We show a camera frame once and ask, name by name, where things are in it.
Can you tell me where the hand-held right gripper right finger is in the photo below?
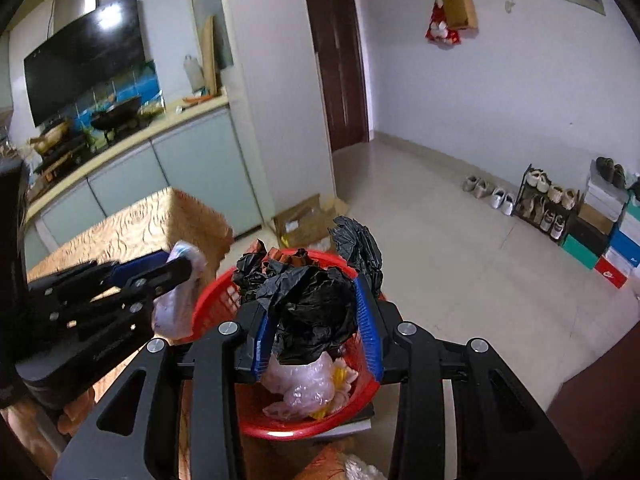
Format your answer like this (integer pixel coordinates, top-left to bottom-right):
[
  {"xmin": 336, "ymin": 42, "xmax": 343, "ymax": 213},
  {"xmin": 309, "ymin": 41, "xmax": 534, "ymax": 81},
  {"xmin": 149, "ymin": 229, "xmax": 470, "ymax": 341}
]
[{"xmin": 352, "ymin": 277, "xmax": 583, "ymax": 480}]

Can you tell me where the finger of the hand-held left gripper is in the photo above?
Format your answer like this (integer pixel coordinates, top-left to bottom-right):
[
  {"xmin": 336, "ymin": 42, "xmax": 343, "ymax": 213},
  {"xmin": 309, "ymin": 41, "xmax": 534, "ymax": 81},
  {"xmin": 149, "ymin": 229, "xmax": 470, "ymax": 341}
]
[
  {"xmin": 50, "ymin": 258, "xmax": 196, "ymax": 347},
  {"xmin": 27, "ymin": 250, "xmax": 172, "ymax": 312}
]

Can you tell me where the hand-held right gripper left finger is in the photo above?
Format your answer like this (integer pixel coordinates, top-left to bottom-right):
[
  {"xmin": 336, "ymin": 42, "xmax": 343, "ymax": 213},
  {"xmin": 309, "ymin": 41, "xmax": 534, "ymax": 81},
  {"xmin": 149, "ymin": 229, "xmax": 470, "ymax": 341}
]
[{"xmin": 52, "ymin": 304, "xmax": 281, "ymax": 480}]

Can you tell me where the clear plastic bag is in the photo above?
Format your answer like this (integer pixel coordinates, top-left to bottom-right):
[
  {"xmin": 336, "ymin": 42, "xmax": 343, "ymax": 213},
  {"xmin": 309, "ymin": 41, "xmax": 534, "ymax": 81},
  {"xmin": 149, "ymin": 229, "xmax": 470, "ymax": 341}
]
[{"xmin": 151, "ymin": 240, "xmax": 209, "ymax": 342}]

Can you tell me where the red plastic basket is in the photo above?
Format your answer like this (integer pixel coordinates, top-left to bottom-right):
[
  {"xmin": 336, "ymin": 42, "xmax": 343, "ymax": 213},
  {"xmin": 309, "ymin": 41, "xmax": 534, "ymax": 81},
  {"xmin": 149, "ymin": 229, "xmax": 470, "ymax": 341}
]
[{"xmin": 191, "ymin": 249, "xmax": 387, "ymax": 442}]

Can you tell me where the black plastic bag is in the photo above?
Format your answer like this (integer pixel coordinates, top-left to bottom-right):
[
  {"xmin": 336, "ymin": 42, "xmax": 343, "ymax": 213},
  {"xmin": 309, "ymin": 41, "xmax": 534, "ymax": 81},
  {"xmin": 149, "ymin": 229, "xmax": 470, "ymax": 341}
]
[{"xmin": 232, "ymin": 215, "xmax": 385, "ymax": 367}]

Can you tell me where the person's left hand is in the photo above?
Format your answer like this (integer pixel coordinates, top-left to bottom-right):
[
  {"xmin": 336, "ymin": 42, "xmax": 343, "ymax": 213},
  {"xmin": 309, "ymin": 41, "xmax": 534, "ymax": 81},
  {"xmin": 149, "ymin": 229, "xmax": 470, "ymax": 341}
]
[{"xmin": 57, "ymin": 389, "xmax": 105, "ymax": 437}]

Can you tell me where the gold rose-pattern tablecloth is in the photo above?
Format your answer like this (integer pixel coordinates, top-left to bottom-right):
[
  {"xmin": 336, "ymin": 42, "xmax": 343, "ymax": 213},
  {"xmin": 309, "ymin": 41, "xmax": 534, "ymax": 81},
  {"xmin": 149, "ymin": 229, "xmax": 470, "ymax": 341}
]
[{"xmin": 27, "ymin": 187, "xmax": 351, "ymax": 480}]

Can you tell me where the pink plastic bag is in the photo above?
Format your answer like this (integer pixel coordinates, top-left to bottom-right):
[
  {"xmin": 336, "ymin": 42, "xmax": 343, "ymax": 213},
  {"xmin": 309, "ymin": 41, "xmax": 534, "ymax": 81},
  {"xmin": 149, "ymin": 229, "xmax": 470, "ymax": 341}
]
[{"xmin": 262, "ymin": 351, "xmax": 362, "ymax": 419}]

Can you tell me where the brown crumpled wrapper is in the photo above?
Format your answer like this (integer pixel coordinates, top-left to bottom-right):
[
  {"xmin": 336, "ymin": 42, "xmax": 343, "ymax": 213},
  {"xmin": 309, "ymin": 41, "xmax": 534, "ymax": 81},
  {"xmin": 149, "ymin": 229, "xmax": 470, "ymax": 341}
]
[{"xmin": 264, "ymin": 247, "xmax": 314, "ymax": 269}]

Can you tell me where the kitchen counter with cabinets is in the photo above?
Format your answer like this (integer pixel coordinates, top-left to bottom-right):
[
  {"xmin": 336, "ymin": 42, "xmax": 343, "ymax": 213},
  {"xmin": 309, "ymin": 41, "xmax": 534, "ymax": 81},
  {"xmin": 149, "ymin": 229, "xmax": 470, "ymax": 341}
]
[{"xmin": 20, "ymin": 91, "xmax": 264, "ymax": 272}]

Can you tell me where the black gas stove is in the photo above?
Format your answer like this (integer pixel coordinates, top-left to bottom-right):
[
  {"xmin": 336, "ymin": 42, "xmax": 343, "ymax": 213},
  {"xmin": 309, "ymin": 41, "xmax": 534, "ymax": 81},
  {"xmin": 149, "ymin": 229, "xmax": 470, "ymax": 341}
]
[{"xmin": 34, "ymin": 115, "xmax": 157, "ymax": 173}]

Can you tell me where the cardboard box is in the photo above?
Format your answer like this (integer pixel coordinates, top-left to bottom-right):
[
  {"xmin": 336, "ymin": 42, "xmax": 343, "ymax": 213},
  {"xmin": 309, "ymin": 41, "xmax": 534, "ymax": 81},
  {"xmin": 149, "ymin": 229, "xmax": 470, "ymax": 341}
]
[{"xmin": 272, "ymin": 194, "xmax": 352, "ymax": 252}]

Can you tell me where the clear bubble wrap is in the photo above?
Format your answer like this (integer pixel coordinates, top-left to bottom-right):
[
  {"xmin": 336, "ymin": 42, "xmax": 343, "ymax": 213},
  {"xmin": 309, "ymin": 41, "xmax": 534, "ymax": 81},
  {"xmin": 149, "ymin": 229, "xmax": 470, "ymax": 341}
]
[{"xmin": 345, "ymin": 454, "xmax": 390, "ymax": 480}]

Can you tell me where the black wok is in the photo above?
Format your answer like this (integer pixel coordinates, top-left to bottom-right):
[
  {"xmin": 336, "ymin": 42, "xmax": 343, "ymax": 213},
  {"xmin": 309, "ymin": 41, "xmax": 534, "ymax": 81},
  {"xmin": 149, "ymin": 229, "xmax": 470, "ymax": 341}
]
[{"xmin": 90, "ymin": 95, "xmax": 144, "ymax": 132}]

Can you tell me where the beige cooking pan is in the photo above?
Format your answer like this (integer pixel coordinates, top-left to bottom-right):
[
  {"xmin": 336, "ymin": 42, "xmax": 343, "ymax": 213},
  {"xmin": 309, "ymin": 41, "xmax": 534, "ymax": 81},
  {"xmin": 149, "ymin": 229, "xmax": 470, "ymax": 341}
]
[{"xmin": 29, "ymin": 119, "xmax": 72, "ymax": 154}]

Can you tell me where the white plastic bottle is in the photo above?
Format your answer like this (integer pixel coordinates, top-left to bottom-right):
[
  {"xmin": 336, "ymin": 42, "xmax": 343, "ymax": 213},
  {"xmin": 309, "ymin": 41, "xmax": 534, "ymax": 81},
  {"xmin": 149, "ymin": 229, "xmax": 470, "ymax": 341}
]
[{"xmin": 184, "ymin": 54, "xmax": 204, "ymax": 93}]

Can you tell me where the black shoe rack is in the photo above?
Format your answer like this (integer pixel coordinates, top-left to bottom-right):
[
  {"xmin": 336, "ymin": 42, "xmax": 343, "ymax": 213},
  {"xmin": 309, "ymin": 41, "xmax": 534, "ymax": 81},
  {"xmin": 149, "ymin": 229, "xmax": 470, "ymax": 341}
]
[{"xmin": 515, "ymin": 164, "xmax": 582, "ymax": 247}]

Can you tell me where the black range hood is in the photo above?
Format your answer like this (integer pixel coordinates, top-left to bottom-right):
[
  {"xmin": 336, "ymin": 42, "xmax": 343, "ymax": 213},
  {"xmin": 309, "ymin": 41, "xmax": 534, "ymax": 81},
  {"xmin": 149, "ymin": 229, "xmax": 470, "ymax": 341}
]
[{"xmin": 23, "ymin": 0, "xmax": 149, "ymax": 129}]

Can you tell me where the wooden cutting board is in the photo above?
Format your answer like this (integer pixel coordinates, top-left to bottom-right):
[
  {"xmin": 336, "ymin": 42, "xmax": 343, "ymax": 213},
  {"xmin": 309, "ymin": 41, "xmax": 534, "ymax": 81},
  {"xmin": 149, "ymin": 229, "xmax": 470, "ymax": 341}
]
[{"xmin": 200, "ymin": 15, "xmax": 219, "ymax": 98}]

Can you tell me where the cluster of sneakers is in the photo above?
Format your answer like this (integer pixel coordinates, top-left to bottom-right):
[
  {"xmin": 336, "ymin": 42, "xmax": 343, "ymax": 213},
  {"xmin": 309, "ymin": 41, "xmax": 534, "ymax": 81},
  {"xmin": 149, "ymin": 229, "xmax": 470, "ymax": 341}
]
[{"xmin": 517, "ymin": 169, "xmax": 580, "ymax": 241}]

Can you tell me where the dark maroon cloth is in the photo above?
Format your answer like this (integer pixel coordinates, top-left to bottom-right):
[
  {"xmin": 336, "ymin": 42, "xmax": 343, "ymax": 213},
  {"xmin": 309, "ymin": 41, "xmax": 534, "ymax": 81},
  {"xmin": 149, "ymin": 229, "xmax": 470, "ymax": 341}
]
[{"xmin": 545, "ymin": 310, "xmax": 640, "ymax": 480}]

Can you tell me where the stack of shoe boxes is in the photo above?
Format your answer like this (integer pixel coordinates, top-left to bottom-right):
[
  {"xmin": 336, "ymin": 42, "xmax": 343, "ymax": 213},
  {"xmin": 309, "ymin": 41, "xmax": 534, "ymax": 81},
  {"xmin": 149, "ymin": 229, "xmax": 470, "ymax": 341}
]
[{"xmin": 560, "ymin": 175, "xmax": 640, "ymax": 292}]

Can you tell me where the dark wooden door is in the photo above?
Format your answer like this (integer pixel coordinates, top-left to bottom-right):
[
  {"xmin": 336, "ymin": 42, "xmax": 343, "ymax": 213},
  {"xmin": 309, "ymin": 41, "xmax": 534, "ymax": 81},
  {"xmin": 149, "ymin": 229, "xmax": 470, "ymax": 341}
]
[{"xmin": 300, "ymin": 0, "xmax": 372, "ymax": 154}]

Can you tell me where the red hanging bag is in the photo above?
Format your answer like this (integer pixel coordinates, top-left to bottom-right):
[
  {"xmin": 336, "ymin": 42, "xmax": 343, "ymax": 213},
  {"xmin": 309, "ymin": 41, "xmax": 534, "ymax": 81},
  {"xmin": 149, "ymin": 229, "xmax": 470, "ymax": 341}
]
[{"xmin": 425, "ymin": 0, "xmax": 464, "ymax": 49}]

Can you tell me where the brown paper bag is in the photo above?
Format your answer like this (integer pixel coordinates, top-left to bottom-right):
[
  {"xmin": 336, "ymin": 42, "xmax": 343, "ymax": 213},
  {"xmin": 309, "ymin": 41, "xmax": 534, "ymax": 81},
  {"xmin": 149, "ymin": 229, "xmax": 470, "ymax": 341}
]
[{"xmin": 440, "ymin": 0, "xmax": 479, "ymax": 31}]

